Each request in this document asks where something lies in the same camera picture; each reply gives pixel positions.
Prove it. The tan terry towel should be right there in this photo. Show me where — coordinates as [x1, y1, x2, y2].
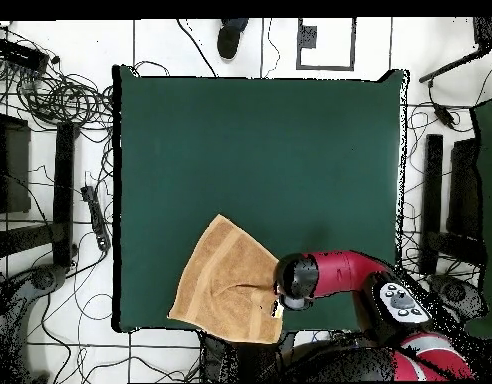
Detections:
[167, 213, 286, 345]

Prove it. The dark green table cloth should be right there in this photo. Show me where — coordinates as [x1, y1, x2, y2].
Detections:
[111, 64, 411, 335]

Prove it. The black power strip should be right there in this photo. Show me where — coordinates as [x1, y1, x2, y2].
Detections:
[80, 184, 112, 252]

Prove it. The grey office chair base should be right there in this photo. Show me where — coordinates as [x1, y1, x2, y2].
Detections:
[427, 273, 489, 322]
[0, 263, 69, 383]

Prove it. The black power adapter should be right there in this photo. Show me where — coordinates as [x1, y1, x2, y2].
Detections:
[432, 102, 458, 130]

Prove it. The black tripod leg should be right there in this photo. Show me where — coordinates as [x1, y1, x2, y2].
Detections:
[418, 16, 492, 84]

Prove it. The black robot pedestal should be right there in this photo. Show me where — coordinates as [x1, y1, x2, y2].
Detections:
[199, 331, 298, 383]

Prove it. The black stand frame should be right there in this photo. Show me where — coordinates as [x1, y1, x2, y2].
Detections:
[419, 133, 487, 277]
[0, 85, 80, 270]

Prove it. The grey square floor frame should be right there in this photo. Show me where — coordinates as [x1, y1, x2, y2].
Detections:
[296, 17, 357, 72]

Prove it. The black cable tangle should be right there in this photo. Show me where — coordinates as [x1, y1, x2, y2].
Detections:
[0, 23, 116, 135]

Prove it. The black network switch box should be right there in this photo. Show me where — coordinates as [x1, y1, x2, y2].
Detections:
[0, 37, 50, 73]

